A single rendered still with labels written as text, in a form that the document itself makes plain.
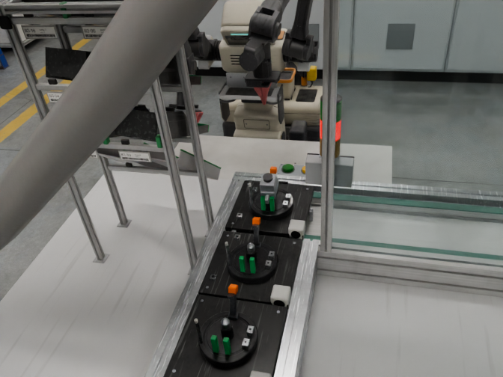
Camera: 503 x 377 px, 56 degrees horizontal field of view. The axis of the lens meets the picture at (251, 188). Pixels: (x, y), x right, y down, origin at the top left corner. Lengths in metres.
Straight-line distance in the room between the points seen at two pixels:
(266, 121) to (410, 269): 1.06
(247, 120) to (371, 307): 1.14
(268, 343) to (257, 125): 1.25
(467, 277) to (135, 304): 0.92
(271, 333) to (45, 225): 2.36
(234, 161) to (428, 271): 0.90
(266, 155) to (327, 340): 0.90
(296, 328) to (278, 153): 0.92
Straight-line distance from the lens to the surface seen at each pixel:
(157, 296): 1.43
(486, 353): 1.34
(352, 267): 1.38
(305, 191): 1.54
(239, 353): 1.12
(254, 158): 1.91
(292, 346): 1.15
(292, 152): 1.93
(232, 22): 1.95
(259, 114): 2.16
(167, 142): 1.17
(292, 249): 1.34
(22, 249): 3.21
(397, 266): 1.37
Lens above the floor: 1.92
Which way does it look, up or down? 37 degrees down
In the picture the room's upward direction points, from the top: 6 degrees counter-clockwise
